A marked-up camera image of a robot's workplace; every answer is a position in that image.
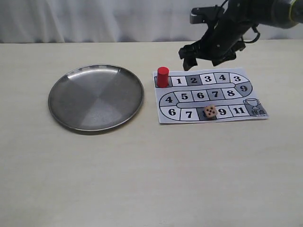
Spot red cylinder game piece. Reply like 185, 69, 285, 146
157, 66, 169, 88

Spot wooden die black pips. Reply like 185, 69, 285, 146
204, 105, 217, 118

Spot round stainless steel plate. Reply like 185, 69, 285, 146
48, 64, 144, 134

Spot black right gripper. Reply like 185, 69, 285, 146
178, 0, 260, 71

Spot black wrist camera on gripper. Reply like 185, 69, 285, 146
190, 5, 225, 24

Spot printed paper game board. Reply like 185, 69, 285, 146
155, 68, 269, 124

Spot white fabric curtain backdrop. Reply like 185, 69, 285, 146
0, 0, 303, 44

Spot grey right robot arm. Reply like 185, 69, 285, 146
178, 0, 303, 71

